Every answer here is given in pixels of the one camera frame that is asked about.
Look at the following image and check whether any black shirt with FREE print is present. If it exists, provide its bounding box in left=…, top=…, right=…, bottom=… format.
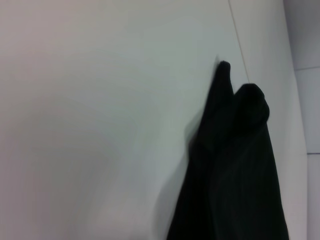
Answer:
left=165, top=60, right=292, bottom=240

